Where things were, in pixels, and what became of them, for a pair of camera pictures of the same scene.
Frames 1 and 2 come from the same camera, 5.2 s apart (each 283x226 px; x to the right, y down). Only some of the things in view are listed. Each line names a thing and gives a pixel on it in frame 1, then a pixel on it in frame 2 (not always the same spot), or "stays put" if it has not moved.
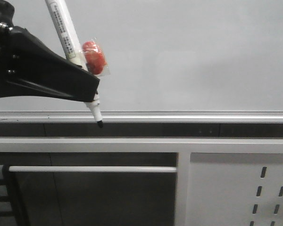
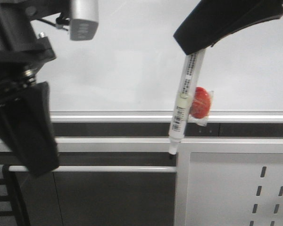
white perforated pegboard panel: [239, 189] stays put
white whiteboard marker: [72, 49] to [190, 73]
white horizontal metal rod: [91, 169] stays put
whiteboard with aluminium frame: [171, 61] stays put
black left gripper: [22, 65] to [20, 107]
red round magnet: [95, 58] to [201, 102]
